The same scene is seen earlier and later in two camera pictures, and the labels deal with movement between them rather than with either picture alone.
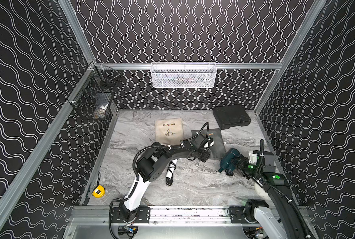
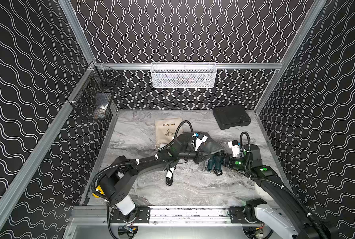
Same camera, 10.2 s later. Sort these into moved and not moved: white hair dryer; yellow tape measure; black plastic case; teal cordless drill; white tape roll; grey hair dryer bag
Moved: grey hair dryer bag; teal cordless drill
Not moved: white tape roll; white hair dryer; black plastic case; yellow tape measure
